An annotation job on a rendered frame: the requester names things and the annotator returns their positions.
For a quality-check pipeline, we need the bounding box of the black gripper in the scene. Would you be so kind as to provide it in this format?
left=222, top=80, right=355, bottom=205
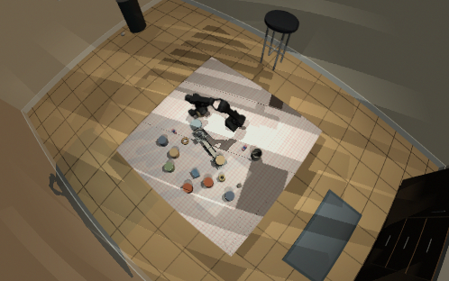
left=188, top=104, right=210, bottom=116

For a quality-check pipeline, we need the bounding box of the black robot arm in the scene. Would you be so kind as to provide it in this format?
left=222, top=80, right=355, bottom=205
left=185, top=93, right=246, bottom=127

